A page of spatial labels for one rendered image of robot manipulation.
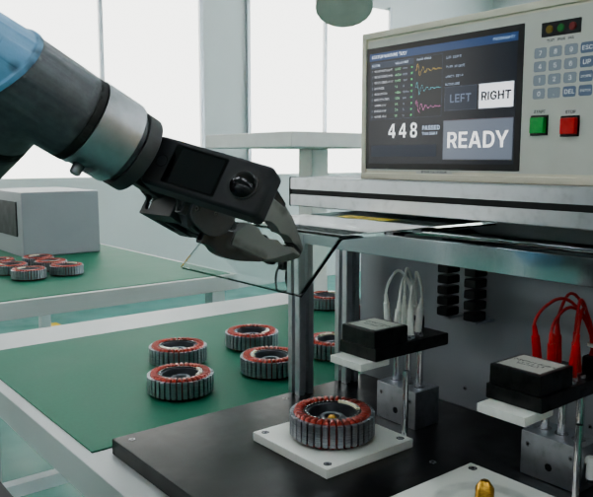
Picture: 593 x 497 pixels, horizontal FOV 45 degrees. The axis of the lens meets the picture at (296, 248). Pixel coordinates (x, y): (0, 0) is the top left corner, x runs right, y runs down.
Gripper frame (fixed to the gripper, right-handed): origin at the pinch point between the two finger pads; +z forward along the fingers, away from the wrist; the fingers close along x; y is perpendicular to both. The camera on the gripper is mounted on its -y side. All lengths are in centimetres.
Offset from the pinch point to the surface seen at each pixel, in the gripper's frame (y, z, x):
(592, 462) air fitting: -17.5, 36.8, 7.1
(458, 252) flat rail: -1.0, 22.5, -10.3
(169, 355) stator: 60, 29, 15
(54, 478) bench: 148, 66, 62
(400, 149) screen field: 12.2, 19.2, -23.0
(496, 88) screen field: -3.2, 15.6, -29.1
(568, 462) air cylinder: -15.3, 36.2, 8.0
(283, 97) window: 459, 274, -232
